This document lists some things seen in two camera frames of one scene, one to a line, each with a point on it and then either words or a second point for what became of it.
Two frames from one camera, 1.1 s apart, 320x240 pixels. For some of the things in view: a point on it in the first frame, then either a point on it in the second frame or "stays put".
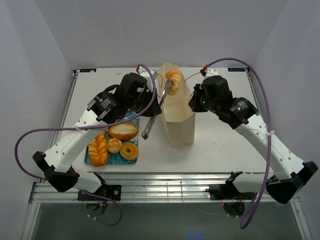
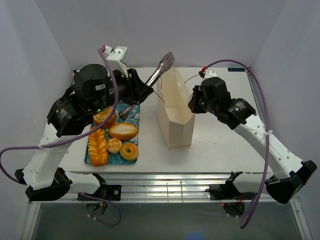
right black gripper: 193,102 stays put
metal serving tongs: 168,83 to 165,63
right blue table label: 236,69 stays put
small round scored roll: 114,145 stays put
